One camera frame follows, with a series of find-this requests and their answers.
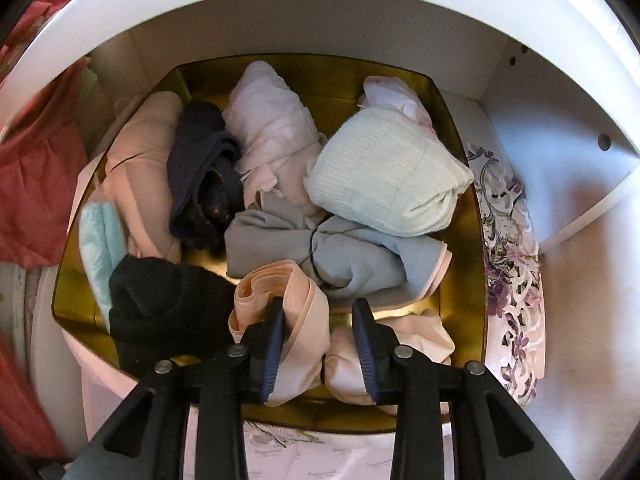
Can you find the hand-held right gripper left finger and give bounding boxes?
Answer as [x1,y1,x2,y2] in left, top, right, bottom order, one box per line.
[75,297,287,480]

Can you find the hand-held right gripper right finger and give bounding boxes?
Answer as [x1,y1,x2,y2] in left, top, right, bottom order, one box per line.
[351,299,573,480]

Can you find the peach garment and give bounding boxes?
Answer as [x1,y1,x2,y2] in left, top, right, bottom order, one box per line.
[227,259,332,407]

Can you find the pink floral cloth bundle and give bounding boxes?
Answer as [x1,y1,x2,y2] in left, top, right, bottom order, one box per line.
[325,310,457,406]

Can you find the grey blue bundle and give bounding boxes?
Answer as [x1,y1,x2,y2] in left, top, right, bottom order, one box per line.
[225,195,453,307]

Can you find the square metal tin box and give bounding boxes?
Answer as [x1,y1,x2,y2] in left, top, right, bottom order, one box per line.
[51,59,488,435]

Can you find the black sock bundle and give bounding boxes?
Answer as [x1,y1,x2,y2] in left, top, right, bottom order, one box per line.
[108,255,238,376]

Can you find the mint knit sock bundle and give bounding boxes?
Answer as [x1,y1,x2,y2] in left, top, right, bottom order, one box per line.
[305,105,474,238]

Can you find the light blue cloth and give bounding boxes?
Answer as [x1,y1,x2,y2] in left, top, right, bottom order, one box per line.
[79,200,126,333]

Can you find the navy lace garment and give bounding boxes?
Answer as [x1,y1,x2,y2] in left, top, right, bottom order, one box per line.
[167,100,247,255]

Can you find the pale pink garment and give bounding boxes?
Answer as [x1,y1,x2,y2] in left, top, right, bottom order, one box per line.
[105,92,183,263]

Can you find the pale pink bundle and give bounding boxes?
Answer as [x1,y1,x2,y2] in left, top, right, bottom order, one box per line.
[222,60,328,211]

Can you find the white pink-trimmed bundle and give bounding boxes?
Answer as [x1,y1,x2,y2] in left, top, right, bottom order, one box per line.
[357,75,437,136]

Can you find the white shelf unit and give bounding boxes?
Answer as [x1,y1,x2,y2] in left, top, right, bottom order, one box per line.
[0,0,640,480]

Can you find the white printed paper sheet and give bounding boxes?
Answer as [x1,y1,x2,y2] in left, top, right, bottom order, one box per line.
[185,430,401,480]

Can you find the folded pink embroidered bedding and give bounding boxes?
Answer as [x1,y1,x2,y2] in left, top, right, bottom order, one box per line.
[65,142,547,448]

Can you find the red cloth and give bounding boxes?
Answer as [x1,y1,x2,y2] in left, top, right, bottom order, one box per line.
[0,0,103,267]
[0,335,66,461]

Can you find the black hair tie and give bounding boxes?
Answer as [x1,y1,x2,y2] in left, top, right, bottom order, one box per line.
[306,227,328,283]

